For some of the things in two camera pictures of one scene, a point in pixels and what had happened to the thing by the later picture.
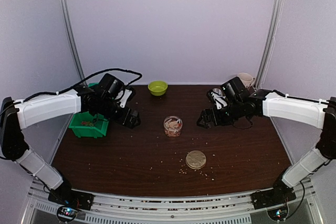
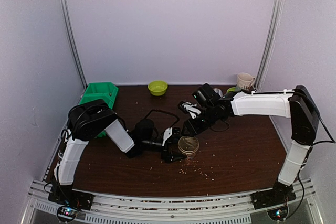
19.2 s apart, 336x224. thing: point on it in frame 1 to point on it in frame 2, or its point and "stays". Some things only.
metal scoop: (218, 92) stays
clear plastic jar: (172, 126) to (190, 155)
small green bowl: (157, 87) stays
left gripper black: (123, 119) to (165, 155)
